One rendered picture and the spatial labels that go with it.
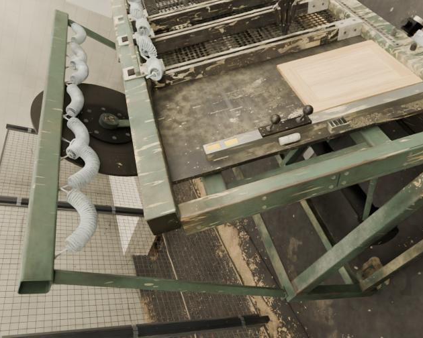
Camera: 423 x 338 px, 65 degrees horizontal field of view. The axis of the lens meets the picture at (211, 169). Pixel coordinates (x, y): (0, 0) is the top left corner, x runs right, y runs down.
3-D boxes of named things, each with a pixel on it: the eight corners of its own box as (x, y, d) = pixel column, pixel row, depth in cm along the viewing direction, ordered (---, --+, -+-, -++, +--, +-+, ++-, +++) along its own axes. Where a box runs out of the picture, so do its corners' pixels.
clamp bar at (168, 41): (329, 10, 188) (336, -37, 170) (125, 63, 180) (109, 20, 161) (321, 3, 195) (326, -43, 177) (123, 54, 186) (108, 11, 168)
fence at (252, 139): (435, 95, 133) (439, 86, 130) (207, 161, 126) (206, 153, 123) (426, 88, 136) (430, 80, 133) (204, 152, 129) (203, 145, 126)
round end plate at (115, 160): (186, 178, 184) (23, 153, 144) (182, 186, 187) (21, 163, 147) (163, 96, 236) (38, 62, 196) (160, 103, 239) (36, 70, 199)
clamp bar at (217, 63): (362, 36, 166) (373, -14, 148) (131, 98, 158) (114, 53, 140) (351, 27, 173) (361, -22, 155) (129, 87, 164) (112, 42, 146)
